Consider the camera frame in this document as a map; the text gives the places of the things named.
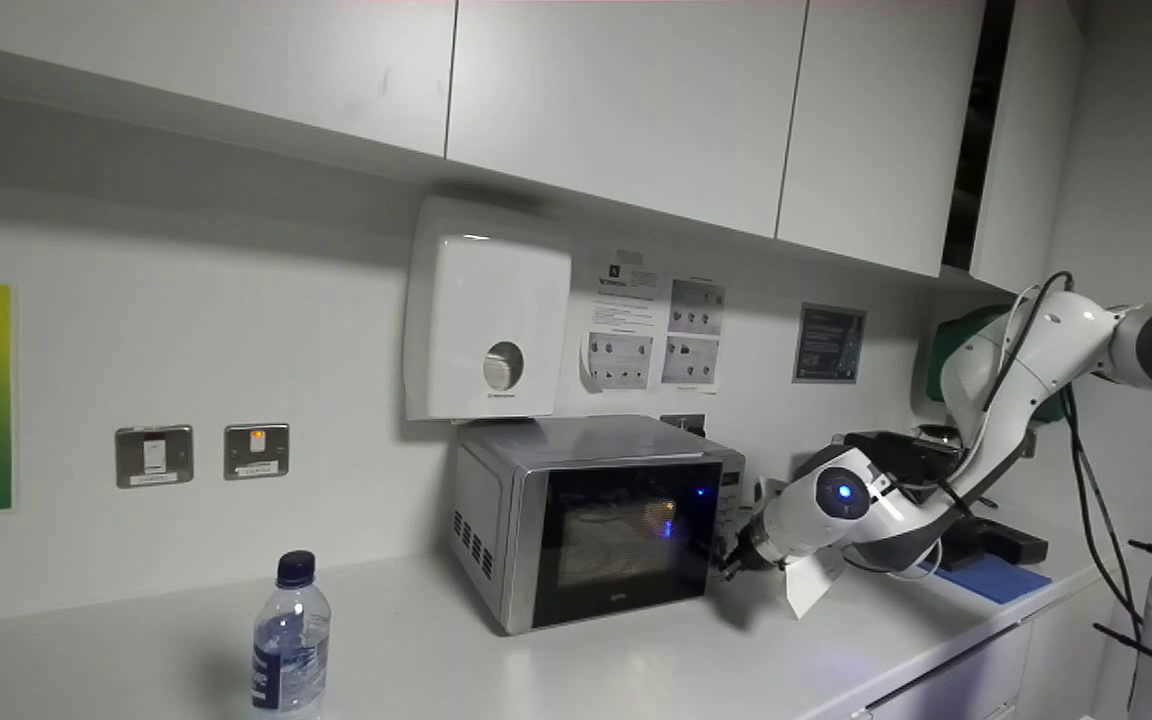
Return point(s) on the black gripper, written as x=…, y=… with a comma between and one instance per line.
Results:
x=747, y=549

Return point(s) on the silver microwave oven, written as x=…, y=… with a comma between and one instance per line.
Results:
x=582, y=518

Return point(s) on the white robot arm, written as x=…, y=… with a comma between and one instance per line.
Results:
x=844, y=502

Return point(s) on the blue mat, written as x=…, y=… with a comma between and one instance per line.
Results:
x=993, y=579

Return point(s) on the paper instruction sheets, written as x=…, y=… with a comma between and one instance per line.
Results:
x=647, y=324

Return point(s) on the white paper towel dispenser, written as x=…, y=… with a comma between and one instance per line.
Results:
x=483, y=324

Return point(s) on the white upper cabinets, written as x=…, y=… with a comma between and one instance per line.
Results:
x=874, y=130

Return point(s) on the plastic water bottle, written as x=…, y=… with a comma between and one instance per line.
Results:
x=291, y=641

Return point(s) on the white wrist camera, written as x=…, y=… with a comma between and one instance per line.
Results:
x=809, y=579

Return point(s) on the dark framed wall notice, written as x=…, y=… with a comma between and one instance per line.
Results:
x=829, y=346

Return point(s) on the green round wall sign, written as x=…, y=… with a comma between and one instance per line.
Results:
x=987, y=361

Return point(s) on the right steel wall switch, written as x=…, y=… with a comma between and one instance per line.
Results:
x=257, y=450

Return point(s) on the steel wall switch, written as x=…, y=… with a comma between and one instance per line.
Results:
x=151, y=456
x=257, y=450

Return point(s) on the left steel wall switch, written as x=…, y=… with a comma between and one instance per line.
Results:
x=151, y=456

